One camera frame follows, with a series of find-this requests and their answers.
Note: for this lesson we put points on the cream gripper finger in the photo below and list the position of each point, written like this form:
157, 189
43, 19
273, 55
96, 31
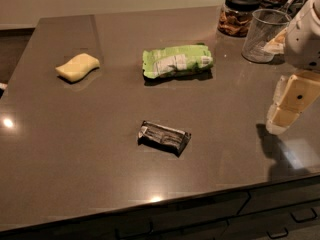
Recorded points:
292, 96

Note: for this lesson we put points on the black rxbar chocolate wrapper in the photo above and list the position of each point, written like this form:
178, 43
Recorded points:
162, 137

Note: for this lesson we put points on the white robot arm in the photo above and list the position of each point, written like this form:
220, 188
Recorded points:
302, 39

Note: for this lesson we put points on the yellow sponge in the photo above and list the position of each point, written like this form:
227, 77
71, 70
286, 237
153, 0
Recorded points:
77, 67

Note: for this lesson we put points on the glass jar with black lid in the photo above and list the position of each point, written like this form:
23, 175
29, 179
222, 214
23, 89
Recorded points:
235, 17

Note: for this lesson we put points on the green chip bag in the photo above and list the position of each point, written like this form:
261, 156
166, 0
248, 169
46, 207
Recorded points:
176, 61

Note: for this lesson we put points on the dark drawer cabinet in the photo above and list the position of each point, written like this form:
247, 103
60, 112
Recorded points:
270, 211

